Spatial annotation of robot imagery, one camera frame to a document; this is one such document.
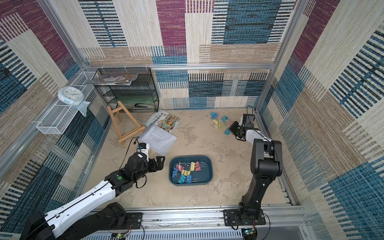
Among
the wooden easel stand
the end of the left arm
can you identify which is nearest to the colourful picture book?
the wooden easel stand

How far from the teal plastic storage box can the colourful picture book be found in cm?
28

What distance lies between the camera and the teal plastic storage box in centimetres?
86

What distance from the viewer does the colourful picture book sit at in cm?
113

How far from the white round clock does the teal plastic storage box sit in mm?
572

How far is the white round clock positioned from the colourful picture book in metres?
0.42
